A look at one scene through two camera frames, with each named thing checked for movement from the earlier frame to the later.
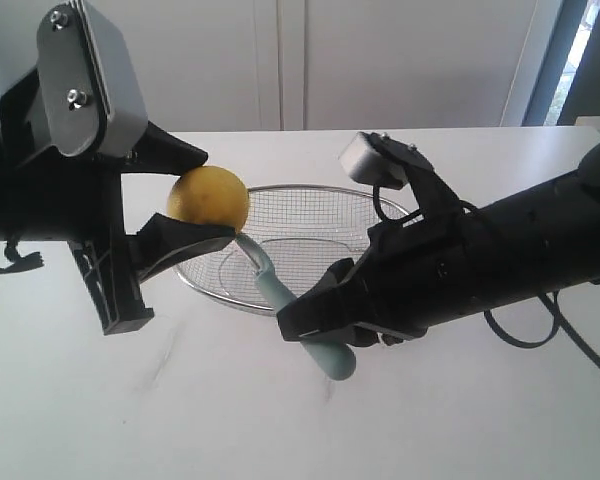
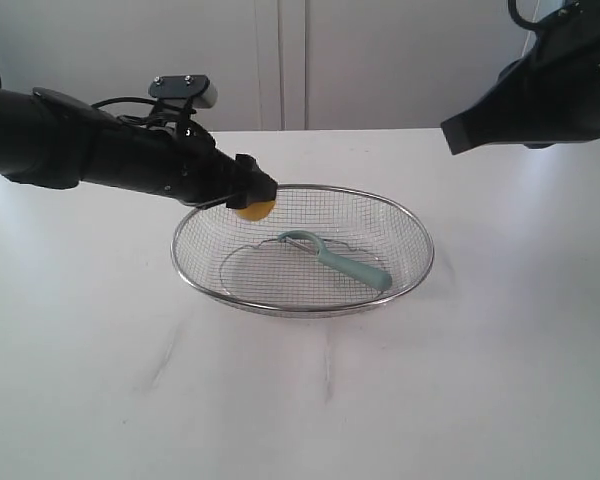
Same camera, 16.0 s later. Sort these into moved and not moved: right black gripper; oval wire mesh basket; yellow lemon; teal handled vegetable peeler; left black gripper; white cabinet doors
Moved: teal handled vegetable peeler; right black gripper; yellow lemon; left black gripper
Not moved: white cabinet doors; oval wire mesh basket
